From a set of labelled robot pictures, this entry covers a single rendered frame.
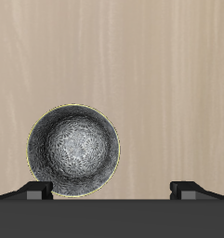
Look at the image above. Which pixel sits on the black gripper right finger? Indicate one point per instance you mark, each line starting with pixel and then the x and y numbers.
pixel 184 188

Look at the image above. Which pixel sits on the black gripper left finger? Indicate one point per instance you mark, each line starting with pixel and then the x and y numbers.
pixel 39 188

